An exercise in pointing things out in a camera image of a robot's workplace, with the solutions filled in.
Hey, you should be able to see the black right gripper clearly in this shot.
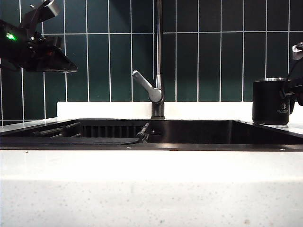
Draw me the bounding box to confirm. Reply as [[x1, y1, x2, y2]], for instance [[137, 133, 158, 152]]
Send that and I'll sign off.
[[280, 79, 303, 107]]

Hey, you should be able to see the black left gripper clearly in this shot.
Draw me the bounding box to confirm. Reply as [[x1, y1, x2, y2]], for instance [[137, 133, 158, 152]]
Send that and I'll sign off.
[[22, 30, 79, 73]]

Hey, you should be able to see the black steel-rimmed mug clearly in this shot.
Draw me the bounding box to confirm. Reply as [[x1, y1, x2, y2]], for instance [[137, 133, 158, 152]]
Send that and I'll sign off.
[[252, 77, 297, 125]]

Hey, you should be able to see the grey faucet lever handle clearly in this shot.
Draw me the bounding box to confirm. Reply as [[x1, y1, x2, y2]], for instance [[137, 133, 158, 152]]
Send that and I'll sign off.
[[131, 70, 164, 104]]

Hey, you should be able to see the black sink drain rack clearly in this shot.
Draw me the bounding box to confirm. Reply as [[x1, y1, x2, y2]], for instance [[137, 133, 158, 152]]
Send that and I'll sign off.
[[30, 122, 151, 144]]

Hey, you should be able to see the black kitchen sink basin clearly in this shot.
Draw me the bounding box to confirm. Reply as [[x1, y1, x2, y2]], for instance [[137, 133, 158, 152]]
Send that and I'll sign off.
[[0, 118, 303, 152]]

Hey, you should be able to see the dark chrome faucet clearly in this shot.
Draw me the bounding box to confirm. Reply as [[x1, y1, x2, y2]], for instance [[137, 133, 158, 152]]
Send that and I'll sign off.
[[151, 0, 166, 121]]

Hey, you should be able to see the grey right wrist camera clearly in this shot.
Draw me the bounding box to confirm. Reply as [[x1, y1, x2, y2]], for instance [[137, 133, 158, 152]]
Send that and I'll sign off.
[[292, 42, 303, 61]]

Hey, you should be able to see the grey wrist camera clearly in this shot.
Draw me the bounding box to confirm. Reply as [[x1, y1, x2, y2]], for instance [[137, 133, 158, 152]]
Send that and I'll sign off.
[[292, 42, 303, 61], [41, 0, 62, 18]]

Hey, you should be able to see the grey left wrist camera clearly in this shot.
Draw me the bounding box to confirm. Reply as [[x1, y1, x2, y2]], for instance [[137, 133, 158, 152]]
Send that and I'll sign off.
[[41, 0, 62, 18]]

